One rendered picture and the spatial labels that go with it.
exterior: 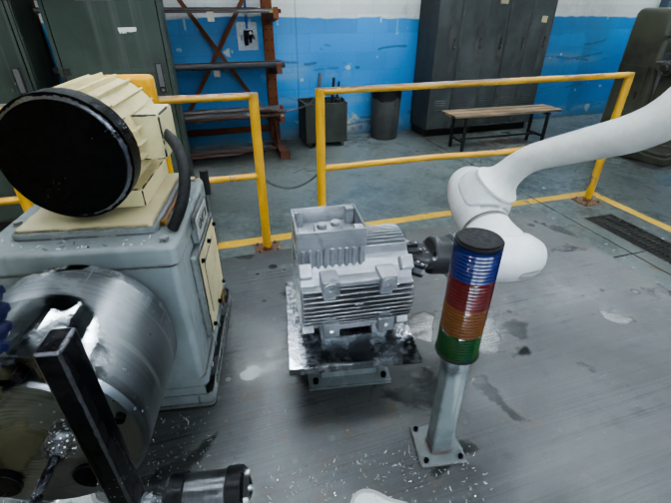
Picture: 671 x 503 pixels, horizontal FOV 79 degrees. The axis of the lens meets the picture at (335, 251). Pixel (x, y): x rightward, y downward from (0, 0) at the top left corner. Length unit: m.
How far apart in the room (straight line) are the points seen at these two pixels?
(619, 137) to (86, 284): 0.80
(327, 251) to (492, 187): 0.39
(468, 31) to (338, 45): 1.52
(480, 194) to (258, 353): 0.59
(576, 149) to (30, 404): 0.85
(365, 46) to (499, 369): 4.95
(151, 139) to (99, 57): 2.62
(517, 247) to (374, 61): 4.92
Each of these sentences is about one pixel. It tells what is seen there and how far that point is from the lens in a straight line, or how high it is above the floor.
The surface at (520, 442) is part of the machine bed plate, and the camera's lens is 0.86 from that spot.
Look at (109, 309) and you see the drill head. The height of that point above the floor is 1.14.
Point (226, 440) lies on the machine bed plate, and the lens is 0.82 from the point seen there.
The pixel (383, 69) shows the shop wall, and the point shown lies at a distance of 5.71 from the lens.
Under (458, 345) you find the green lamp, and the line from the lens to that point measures 0.60.
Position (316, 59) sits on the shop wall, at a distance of 5.40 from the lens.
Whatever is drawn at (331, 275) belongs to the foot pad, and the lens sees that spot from 0.69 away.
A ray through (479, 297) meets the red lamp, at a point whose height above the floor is 1.15.
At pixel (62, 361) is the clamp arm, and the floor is 1.24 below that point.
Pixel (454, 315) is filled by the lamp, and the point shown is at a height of 1.11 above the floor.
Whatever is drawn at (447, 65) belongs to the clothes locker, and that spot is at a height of 0.86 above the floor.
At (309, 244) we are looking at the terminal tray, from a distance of 0.68.
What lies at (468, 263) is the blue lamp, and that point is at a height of 1.19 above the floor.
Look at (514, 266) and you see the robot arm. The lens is 0.86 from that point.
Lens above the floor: 1.46
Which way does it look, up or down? 31 degrees down
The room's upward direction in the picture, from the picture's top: straight up
